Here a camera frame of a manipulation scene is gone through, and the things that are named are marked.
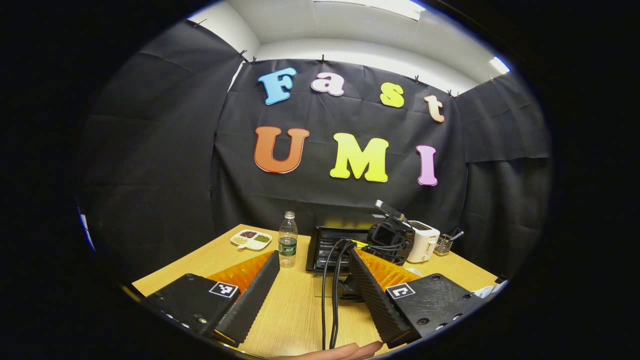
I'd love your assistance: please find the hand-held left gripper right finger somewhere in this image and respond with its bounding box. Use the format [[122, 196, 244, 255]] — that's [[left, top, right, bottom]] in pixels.
[[347, 247, 493, 349]]

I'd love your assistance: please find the white divided plate with grains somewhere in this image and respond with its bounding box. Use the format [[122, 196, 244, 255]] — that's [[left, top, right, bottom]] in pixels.
[[230, 229, 273, 251]]

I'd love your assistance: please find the clear water bottle green label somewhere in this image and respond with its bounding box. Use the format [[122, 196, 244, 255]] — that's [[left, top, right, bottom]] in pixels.
[[278, 211, 299, 268]]

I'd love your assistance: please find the black electric oven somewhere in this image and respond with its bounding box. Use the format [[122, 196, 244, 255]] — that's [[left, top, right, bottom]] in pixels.
[[306, 226, 373, 301]]

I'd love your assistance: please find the large ceiling light panel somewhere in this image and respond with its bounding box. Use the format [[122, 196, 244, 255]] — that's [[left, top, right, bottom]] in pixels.
[[314, 0, 426, 21]]

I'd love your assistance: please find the black backdrop cloth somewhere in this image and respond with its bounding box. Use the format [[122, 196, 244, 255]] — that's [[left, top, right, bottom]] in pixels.
[[77, 20, 553, 286]]

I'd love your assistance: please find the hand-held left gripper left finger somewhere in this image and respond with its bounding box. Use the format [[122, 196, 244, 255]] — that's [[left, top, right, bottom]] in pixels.
[[142, 250, 281, 348]]

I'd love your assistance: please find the white toaster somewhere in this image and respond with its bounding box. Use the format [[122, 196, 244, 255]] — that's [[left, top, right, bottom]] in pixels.
[[406, 220, 441, 264]]

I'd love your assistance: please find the black cable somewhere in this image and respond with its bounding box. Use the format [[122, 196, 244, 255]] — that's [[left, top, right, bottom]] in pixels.
[[321, 238, 347, 351], [329, 240, 357, 350]]

